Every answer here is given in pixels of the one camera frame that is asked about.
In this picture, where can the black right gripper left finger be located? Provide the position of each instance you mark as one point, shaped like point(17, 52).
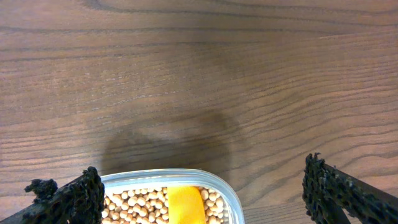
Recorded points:
point(79, 201)

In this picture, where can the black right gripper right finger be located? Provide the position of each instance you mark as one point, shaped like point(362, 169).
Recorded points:
point(331, 196)

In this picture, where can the yellow plastic scoop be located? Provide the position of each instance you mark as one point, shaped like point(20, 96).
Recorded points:
point(185, 205)

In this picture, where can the clear plastic container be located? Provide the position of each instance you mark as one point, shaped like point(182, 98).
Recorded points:
point(143, 179)

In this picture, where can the soybeans pile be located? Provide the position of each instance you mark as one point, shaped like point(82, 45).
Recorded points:
point(151, 206)

